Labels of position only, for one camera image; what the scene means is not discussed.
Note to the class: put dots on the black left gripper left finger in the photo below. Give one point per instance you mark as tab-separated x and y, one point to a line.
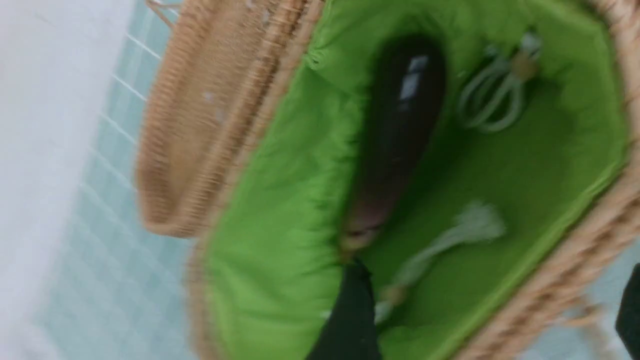
350	332

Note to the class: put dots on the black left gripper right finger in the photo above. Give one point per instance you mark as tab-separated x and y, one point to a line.
627	322

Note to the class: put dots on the dark purple toy eggplant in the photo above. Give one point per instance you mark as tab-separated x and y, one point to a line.
408	94

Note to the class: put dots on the woven rattan basket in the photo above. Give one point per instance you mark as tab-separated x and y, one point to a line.
565	177

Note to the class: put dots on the green checkered tablecloth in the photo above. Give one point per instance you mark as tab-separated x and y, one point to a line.
118	292

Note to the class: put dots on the woven basket lid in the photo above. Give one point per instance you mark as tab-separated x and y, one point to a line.
227	66

